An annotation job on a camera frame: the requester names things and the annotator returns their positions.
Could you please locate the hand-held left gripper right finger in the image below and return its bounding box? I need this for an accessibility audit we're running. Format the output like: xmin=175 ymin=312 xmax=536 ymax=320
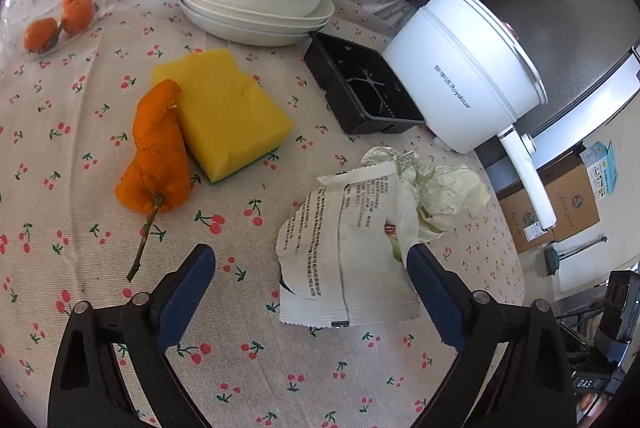
xmin=406 ymin=244 xmax=576 ymax=428

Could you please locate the stack of white plates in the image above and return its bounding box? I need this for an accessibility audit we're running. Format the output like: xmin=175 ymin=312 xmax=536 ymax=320
xmin=179 ymin=0 xmax=335 ymax=34

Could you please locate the cherry print tablecloth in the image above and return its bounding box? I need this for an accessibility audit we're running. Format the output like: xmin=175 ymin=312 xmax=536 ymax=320
xmin=0 ymin=0 xmax=526 ymax=428

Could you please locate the white plate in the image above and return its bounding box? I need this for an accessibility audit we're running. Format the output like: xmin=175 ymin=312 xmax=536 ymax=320
xmin=179 ymin=0 xmax=328 ymax=47

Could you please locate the crumpled white paper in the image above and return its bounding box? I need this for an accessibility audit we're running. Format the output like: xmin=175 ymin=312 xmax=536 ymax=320
xmin=361 ymin=146 xmax=492 ymax=244

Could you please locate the black plastic tray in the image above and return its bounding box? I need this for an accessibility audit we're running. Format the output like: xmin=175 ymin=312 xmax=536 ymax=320
xmin=304 ymin=31 xmax=427 ymax=135

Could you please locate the red and white snack packet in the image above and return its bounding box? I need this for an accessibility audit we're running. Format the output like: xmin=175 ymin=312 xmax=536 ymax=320
xmin=276 ymin=160 xmax=423 ymax=328

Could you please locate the small blue and white box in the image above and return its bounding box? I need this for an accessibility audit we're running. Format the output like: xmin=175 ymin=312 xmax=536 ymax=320
xmin=580 ymin=139 xmax=620 ymax=199

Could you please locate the cardboard box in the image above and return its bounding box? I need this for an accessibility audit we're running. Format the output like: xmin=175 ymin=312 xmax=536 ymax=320
xmin=497 ymin=158 xmax=601 ymax=254

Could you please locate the white electric cooking pot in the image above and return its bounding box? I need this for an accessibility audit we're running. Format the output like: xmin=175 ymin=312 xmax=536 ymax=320
xmin=382 ymin=0 xmax=558 ymax=230

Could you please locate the orange pepper with stem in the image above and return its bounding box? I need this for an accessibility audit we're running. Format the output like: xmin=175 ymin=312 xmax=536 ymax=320
xmin=115 ymin=79 xmax=193 ymax=283

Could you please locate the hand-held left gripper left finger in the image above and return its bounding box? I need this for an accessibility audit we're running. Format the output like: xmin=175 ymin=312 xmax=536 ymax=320
xmin=47 ymin=244 xmax=217 ymax=428

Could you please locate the yellow sponge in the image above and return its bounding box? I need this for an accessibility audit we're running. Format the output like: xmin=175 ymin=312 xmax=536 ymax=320
xmin=151 ymin=48 xmax=295 ymax=184

